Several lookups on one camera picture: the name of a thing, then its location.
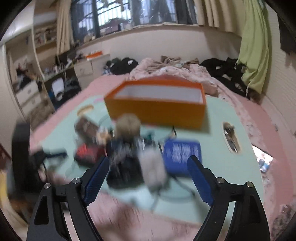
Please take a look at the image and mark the small doll figure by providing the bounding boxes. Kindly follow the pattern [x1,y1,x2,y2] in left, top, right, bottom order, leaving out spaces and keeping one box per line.
[96,129,113,146]

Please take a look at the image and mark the green hanging cloth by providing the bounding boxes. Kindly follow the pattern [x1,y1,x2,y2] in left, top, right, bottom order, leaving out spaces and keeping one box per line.
[237,1,270,94]

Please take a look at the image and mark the grey fluffy pompom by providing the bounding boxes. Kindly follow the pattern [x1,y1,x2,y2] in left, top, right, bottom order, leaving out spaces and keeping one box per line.
[137,147,168,192]

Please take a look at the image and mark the blue tin box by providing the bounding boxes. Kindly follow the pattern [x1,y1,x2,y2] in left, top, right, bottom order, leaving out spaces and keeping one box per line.
[163,139,202,177]

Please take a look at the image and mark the orange cardboard box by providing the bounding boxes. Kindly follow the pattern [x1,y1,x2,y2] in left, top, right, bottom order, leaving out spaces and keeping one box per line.
[104,75,207,130]

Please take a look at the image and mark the white drawer cabinet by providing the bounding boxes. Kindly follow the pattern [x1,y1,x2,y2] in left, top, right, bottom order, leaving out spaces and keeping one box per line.
[74,54,110,88]

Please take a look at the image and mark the black doll jacket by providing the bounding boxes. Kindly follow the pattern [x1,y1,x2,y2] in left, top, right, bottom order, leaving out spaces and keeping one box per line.
[106,138,144,189]

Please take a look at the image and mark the brown printed box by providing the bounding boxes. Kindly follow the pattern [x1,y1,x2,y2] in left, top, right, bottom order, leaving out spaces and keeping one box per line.
[74,116,99,144]

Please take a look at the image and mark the black clothes pile right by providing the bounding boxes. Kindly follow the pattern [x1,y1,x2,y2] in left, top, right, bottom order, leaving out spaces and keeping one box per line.
[200,58,256,100]

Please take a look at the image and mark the pink blanket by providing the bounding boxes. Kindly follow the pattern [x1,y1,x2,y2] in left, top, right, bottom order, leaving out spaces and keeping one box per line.
[128,58,218,96]

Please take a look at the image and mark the black clothes pile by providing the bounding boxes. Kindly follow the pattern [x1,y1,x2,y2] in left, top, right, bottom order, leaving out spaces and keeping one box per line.
[200,58,256,100]
[103,57,138,75]

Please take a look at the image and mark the beige fur hat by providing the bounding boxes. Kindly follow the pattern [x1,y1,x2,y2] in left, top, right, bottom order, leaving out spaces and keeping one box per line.
[114,113,141,141]

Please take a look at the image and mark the teal toy car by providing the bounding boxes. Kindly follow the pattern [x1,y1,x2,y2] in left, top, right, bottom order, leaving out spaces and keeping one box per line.
[142,131,162,150]

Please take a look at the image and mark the black clothes pile left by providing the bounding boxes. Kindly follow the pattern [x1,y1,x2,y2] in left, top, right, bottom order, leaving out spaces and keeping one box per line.
[103,57,138,75]

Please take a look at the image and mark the red black pouch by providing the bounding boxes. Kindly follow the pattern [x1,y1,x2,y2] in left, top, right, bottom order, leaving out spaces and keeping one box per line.
[74,143,105,168]

